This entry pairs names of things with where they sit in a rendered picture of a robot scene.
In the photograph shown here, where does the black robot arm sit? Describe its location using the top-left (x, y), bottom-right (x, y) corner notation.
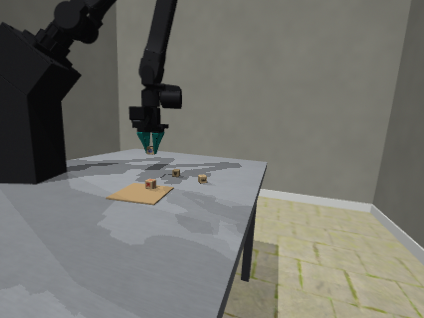
top-left (22, 0), bottom-right (182, 128)

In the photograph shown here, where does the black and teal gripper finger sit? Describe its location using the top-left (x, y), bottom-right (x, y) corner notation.
top-left (137, 132), bottom-right (150, 154)
top-left (152, 132), bottom-right (164, 154)

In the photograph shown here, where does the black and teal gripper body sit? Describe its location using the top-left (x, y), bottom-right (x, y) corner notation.
top-left (137, 124), bottom-right (169, 133)

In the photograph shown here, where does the tan flat mat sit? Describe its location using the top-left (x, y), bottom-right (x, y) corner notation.
top-left (106, 183), bottom-right (174, 205)

